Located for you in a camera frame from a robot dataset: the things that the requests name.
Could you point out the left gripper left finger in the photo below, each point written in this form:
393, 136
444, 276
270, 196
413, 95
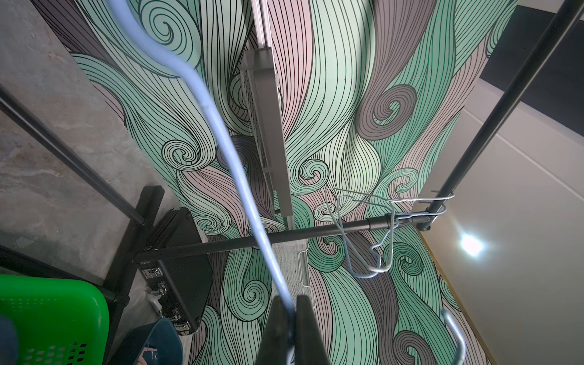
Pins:
275, 348

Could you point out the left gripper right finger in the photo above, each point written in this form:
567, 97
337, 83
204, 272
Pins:
309, 347

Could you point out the pink clothespin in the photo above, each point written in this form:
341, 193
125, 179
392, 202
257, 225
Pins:
149, 356

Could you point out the light blue wire hanger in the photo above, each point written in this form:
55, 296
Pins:
356, 255

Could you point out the white wire hanger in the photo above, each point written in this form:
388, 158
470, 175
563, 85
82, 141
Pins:
384, 250

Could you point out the black case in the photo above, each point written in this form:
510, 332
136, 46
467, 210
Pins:
182, 284

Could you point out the dark teal plastic bin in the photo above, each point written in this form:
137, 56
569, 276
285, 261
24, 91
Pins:
160, 335

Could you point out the black clothes rack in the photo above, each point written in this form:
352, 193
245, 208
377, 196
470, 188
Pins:
369, 93

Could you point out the green plastic basket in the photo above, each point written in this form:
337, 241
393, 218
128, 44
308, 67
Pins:
52, 321

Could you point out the clear mesh wall holder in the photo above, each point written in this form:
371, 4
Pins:
293, 261

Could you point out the black wall cable tray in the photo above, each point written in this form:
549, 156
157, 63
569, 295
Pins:
246, 74

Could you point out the aluminium wall rail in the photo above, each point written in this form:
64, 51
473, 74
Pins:
262, 23

